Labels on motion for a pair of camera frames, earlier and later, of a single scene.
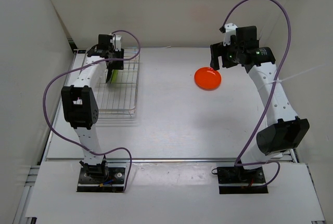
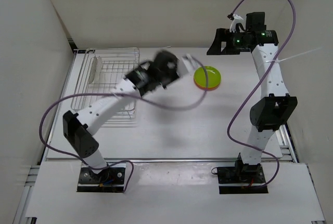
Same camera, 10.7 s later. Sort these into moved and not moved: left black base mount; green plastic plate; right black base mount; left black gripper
Moved: green plastic plate; left black gripper
Not moved: left black base mount; right black base mount
